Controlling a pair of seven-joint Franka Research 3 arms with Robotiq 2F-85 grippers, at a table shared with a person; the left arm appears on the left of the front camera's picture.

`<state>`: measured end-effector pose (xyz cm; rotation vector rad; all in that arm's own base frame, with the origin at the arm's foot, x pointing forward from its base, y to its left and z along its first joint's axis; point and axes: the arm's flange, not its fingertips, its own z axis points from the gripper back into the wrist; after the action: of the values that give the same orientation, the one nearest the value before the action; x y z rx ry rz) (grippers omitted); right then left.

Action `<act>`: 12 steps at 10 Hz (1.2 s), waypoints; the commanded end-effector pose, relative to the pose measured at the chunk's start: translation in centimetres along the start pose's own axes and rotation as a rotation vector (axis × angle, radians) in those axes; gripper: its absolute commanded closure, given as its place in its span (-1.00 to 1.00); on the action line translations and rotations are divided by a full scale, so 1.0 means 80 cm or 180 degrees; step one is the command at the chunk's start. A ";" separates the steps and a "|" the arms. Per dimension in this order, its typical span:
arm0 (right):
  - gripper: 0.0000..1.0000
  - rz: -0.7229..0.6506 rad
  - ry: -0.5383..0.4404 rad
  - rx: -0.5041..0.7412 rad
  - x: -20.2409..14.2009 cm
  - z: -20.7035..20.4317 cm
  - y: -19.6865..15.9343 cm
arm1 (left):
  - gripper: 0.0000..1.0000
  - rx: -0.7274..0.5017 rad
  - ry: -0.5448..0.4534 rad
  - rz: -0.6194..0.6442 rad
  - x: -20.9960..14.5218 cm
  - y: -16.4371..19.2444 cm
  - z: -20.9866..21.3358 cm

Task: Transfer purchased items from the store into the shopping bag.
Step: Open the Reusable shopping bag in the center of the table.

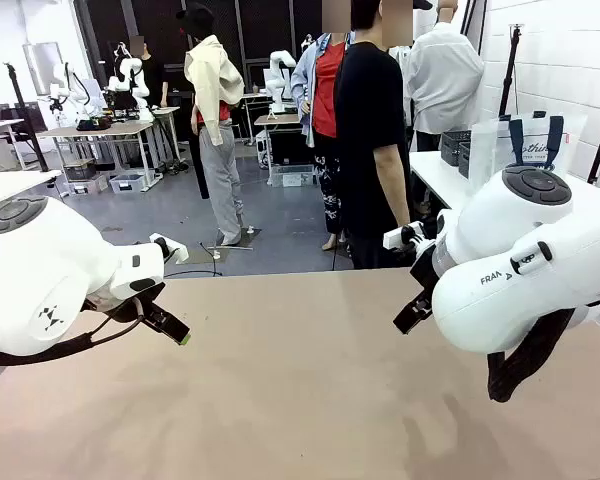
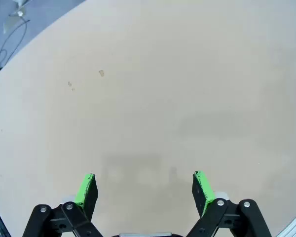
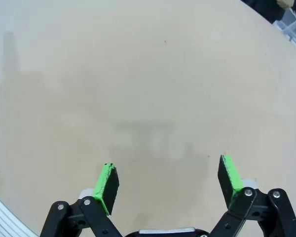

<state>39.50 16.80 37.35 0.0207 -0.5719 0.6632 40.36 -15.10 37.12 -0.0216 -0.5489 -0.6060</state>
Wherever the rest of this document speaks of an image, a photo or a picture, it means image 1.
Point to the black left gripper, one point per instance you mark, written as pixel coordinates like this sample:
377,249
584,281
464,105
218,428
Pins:
130,307

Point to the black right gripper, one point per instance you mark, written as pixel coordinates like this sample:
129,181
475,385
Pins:
425,270

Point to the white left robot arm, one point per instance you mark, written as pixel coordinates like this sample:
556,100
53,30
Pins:
40,260

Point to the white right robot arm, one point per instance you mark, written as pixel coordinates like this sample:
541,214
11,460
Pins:
505,225

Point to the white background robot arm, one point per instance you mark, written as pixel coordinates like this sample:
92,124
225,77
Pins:
280,75
130,75
65,87

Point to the person's right forearm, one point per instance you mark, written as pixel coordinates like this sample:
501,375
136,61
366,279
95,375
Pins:
392,185

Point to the grey floor plate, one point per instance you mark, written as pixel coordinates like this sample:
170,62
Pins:
195,256

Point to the white side table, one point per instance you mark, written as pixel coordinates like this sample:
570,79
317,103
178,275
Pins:
435,177

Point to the clear storage bin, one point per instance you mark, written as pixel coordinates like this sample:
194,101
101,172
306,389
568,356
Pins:
127,184
292,176

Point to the dark grey plastic basket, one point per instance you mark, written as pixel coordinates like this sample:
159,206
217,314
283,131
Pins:
464,162
454,147

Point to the black storage crate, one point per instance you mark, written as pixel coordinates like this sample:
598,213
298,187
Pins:
80,170

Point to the person in black T-shirt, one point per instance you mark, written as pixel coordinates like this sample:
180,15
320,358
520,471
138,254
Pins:
365,125

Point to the wooden top workbench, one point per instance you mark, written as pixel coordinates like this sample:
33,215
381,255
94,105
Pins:
105,129

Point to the white round-edged table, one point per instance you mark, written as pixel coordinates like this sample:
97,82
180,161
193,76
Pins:
5,185

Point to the mannequin with cream hoodie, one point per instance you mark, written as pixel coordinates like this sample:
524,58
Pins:
215,100

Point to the mannequin with white shirt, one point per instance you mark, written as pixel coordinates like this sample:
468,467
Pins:
445,80

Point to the small wooden top desk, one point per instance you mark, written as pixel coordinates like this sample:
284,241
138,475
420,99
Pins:
280,120

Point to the mannequin blue shirt red top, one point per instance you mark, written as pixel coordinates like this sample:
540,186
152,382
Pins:
325,90

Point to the background person in black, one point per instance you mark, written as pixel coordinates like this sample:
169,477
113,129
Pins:
152,75

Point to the black tripod pole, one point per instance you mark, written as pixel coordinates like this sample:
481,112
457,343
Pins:
510,75

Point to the black tripod stand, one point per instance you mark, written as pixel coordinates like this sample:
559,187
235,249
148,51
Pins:
17,90

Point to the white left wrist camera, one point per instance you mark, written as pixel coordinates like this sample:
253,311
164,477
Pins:
172,250

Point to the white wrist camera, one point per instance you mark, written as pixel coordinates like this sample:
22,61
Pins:
172,250
397,237

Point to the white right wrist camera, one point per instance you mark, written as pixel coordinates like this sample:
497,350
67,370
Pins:
397,237

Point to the grey wall board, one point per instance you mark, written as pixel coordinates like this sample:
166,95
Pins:
42,67

